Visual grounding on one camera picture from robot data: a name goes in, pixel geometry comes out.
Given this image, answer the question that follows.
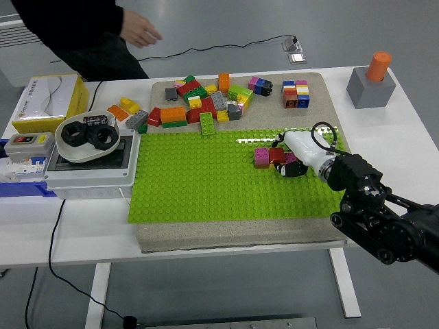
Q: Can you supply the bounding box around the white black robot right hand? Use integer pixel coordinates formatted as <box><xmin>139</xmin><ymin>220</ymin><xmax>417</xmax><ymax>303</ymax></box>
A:
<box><xmin>273</xmin><ymin>131</ymin><xmax>332</xmax><ymax>178</ymax></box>

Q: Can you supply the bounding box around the red square toy brick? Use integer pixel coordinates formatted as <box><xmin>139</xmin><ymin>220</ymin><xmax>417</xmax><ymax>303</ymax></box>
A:
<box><xmin>269</xmin><ymin>147</ymin><xmax>286</xmax><ymax>165</ymax></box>

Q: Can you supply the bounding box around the magenta toy brick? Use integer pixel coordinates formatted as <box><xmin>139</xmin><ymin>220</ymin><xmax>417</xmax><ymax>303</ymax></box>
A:
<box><xmin>254</xmin><ymin>147</ymin><xmax>271</xmax><ymax>169</ymax></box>

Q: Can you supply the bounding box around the large lime toy brick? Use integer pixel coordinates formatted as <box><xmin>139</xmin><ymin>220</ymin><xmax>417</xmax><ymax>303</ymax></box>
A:
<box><xmin>228</xmin><ymin>84</ymin><xmax>254</xmax><ymax>103</ymax></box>

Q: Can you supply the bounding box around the light grey toy brick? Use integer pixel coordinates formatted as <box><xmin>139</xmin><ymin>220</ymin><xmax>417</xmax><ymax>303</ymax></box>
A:
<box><xmin>210</xmin><ymin>91</ymin><xmax>227</xmax><ymax>111</ymax></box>

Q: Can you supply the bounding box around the long lime toy brick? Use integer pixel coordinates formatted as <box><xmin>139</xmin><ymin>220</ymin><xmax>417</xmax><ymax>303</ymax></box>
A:
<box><xmin>200</xmin><ymin>112</ymin><xmax>217</xmax><ymax>136</ymax></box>

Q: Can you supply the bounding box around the green studded baseplate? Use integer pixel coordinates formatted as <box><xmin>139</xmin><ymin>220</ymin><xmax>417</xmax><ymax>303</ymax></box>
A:
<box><xmin>127</xmin><ymin>126</ymin><xmax>354</xmax><ymax>224</ymax></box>

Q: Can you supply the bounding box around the large red toy brick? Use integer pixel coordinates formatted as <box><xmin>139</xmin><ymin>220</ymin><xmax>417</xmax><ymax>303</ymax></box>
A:
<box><xmin>185</xmin><ymin>97</ymin><xmax>217</xmax><ymax>124</ymax></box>
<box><xmin>176</xmin><ymin>80</ymin><xmax>202</xmax><ymax>97</ymax></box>

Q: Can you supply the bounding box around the long dark green brick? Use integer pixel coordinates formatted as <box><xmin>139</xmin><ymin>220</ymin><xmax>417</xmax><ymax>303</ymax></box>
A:
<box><xmin>182</xmin><ymin>88</ymin><xmax>209</xmax><ymax>103</ymax></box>

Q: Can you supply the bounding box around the long orange toy brick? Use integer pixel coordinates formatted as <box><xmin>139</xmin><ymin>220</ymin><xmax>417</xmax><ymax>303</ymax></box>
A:
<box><xmin>160</xmin><ymin>106</ymin><xmax>187</xmax><ymax>123</ymax></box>

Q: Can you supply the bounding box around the red sloped toy brick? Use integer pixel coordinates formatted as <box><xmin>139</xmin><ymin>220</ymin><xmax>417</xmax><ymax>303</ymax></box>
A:
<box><xmin>147</xmin><ymin>107</ymin><xmax>162</xmax><ymax>127</ymax></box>

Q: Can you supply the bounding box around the long light grey brick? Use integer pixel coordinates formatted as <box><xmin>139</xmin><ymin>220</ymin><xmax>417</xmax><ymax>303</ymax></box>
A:
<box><xmin>125</xmin><ymin>110</ymin><xmax>150</xmax><ymax>130</ymax></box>

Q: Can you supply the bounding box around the yellow stepped toy brick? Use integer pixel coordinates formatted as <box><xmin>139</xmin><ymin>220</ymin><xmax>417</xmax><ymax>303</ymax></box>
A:
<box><xmin>119</xmin><ymin>97</ymin><xmax>141</xmax><ymax>114</ymax></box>

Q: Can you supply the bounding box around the flat orange toy brick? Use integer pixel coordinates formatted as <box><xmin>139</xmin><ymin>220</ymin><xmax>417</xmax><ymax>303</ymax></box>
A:
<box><xmin>107</xmin><ymin>104</ymin><xmax>130</xmax><ymax>121</ymax></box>

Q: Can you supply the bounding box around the grey block holder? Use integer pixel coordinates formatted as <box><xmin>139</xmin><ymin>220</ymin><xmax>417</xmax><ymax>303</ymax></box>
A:
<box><xmin>346</xmin><ymin>65</ymin><xmax>397</xmax><ymax>110</ymax></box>

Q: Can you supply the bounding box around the open floor socket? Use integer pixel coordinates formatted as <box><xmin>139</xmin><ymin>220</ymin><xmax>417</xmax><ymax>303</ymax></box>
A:
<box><xmin>281</xmin><ymin>36</ymin><xmax>303</xmax><ymax>53</ymax></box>

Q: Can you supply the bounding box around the grey-brown foam mat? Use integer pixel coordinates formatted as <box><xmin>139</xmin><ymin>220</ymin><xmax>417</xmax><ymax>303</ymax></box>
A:
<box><xmin>136</xmin><ymin>71</ymin><xmax>353</xmax><ymax>254</ymax></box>

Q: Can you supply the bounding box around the orange cylinder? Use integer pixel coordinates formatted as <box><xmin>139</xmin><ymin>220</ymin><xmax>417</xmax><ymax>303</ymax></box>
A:
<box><xmin>365</xmin><ymin>51</ymin><xmax>392</xmax><ymax>82</ymax></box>

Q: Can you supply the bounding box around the white table leg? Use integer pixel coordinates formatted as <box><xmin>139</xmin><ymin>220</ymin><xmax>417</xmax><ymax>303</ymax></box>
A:
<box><xmin>84</xmin><ymin>263</ymin><xmax>112</xmax><ymax>329</ymax></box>
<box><xmin>328</xmin><ymin>247</ymin><xmax>362</xmax><ymax>319</ymax></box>

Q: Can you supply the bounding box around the person's hand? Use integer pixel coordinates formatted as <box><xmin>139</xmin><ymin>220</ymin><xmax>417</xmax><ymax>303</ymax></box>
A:
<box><xmin>121</xmin><ymin>8</ymin><xmax>164</xmax><ymax>49</ymax></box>

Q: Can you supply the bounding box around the small black electronic part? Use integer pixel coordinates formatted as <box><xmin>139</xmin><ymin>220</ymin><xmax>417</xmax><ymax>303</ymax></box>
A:
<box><xmin>83</xmin><ymin>114</ymin><xmax>109</xmax><ymax>127</ymax></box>

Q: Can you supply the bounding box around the large black hex nut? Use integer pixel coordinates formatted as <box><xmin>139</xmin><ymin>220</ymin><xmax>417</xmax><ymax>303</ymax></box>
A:
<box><xmin>85</xmin><ymin>125</ymin><xmax>118</xmax><ymax>151</ymax></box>
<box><xmin>61</xmin><ymin>122</ymin><xmax>86</xmax><ymax>148</ymax></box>

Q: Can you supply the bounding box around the white bowl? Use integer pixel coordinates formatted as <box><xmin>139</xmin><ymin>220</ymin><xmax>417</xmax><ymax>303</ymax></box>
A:
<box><xmin>54</xmin><ymin>109</ymin><xmax>121</xmax><ymax>164</ymax></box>

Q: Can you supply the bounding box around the person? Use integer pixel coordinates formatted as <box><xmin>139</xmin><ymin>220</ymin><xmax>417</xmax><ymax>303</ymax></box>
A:
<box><xmin>10</xmin><ymin>0</ymin><xmax>164</xmax><ymax>82</ymax></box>

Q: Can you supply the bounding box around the yellow white tissue box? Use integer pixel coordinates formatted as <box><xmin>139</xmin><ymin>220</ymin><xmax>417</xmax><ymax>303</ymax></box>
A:
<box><xmin>12</xmin><ymin>73</ymin><xmax>91</xmax><ymax>134</ymax></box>

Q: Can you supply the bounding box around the white blue circuit breaker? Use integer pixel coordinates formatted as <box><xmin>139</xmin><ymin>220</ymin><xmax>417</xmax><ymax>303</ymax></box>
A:
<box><xmin>0</xmin><ymin>156</ymin><xmax>47</xmax><ymax>182</ymax></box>

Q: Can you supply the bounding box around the blue plastic bin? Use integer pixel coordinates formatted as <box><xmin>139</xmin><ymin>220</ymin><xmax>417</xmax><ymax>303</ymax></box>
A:
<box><xmin>0</xmin><ymin>138</ymin><xmax>58</xmax><ymax>199</ymax></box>

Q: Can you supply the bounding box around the white panel heater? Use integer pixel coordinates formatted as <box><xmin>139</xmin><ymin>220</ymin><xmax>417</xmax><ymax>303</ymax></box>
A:
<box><xmin>0</xmin><ymin>14</ymin><xmax>83</xmax><ymax>88</ymax></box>

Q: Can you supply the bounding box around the black floor power cable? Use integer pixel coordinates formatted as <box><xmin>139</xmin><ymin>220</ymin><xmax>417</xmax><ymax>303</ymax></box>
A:
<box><xmin>137</xmin><ymin>34</ymin><xmax>298</xmax><ymax>63</ymax></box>

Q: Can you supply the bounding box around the grey electrical enclosure box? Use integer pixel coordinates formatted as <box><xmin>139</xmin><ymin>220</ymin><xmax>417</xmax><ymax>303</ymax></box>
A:
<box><xmin>44</xmin><ymin>128</ymin><xmax>142</xmax><ymax>200</ymax></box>

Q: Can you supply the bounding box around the long black hanging cable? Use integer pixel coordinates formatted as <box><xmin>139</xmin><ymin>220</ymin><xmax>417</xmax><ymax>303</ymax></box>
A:
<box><xmin>47</xmin><ymin>198</ymin><xmax>128</xmax><ymax>321</ymax></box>

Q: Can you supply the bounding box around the grey push-button switch box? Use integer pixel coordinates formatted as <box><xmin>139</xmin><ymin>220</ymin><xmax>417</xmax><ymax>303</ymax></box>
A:
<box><xmin>3</xmin><ymin>132</ymin><xmax>56</xmax><ymax>162</ymax></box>

